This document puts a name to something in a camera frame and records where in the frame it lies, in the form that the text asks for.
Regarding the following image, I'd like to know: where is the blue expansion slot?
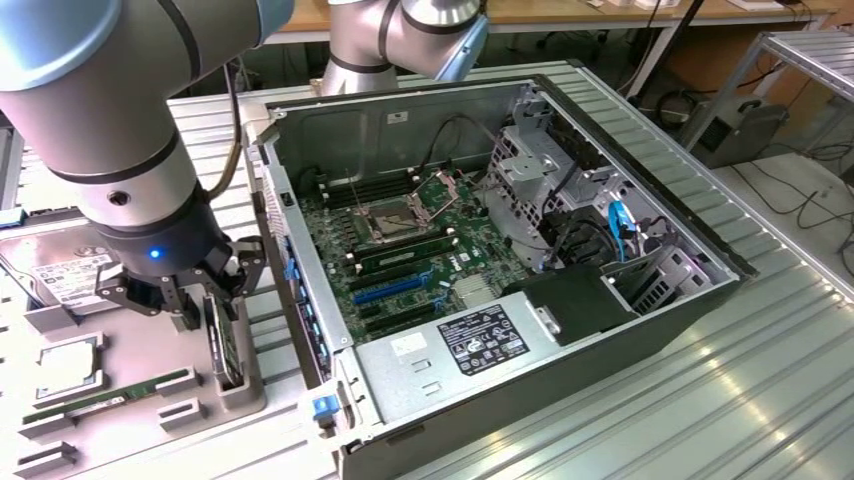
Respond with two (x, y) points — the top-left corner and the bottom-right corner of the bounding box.
(353, 277), (437, 308)

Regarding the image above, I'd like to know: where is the wooden desk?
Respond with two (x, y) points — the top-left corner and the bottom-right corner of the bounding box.
(259, 0), (844, 37)

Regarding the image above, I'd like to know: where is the installed green RAM stick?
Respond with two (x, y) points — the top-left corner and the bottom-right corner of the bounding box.
(357, 238), (457, 274)

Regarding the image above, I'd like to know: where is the perforated metal disk bay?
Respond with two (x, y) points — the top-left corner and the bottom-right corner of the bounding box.
(483, 124), (590, 242)

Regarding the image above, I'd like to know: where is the silver finned heat sink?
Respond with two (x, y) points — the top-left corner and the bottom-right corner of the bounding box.
(453, 277), (499, 305)

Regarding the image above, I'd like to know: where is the thin metal locking lever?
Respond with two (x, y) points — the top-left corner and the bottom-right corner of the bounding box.
(343, 167), (369, 224)

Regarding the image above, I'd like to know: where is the CPU socket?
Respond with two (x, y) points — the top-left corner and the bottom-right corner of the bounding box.
(357, 199), (417, 246)

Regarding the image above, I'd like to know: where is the black looping wire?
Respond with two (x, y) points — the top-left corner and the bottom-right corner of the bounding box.
(422, 114), (501, 172)

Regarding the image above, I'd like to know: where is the loose green RAM stick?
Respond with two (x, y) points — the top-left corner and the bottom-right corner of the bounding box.
(23, 367), (194, 424)

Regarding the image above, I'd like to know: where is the metal socket cover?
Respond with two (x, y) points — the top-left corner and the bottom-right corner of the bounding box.
(405, 168), (463, 222)

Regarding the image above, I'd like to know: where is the blue flat disk wire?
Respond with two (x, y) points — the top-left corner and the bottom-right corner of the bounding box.
(607, 199), (637, 264)

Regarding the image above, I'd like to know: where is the open black PC case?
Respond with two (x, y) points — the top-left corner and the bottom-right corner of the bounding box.
(236, 73), (760, 480)

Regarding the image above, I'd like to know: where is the black cable on white table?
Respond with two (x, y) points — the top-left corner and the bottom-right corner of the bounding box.
(730, 162), (854, 232)

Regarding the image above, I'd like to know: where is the hard disk with white label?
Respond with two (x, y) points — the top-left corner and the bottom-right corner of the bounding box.
(0, 234), (130, 317)

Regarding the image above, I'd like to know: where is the black expansion slot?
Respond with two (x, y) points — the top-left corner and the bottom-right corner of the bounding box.
(363, 298), (439, 324)
(365, 309), (443, 335)
(347, 264), (435, 296)

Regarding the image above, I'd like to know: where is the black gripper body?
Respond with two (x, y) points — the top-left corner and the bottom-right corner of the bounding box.
(92, 187), (234, 279)

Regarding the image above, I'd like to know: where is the aluminium frame table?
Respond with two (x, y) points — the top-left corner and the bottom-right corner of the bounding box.
(717, 30), (854, 152)

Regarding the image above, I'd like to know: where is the dark robot cable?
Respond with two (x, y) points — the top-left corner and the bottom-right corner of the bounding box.
(202, 62), (246, 199)

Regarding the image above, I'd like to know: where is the black box device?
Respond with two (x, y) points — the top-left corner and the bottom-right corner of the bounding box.
(686, 89), (793, 169)

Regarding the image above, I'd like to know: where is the green motherboard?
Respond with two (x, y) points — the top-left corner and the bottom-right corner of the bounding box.
(292, 168), (530, 346)

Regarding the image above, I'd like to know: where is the grey parts rack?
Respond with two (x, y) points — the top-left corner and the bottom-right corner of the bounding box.
(0, 234), (270, 480)

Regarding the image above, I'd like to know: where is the black plastic fan shroud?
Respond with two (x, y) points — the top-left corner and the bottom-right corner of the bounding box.
(499, 264), (643, 347)

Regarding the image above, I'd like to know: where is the CPU chip with silver lid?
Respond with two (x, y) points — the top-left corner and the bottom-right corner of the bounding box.
(34, 341), (110, 401)

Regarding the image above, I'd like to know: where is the grey power supply with label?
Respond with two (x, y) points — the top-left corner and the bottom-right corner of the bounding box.
(353, 292), (570, 427)

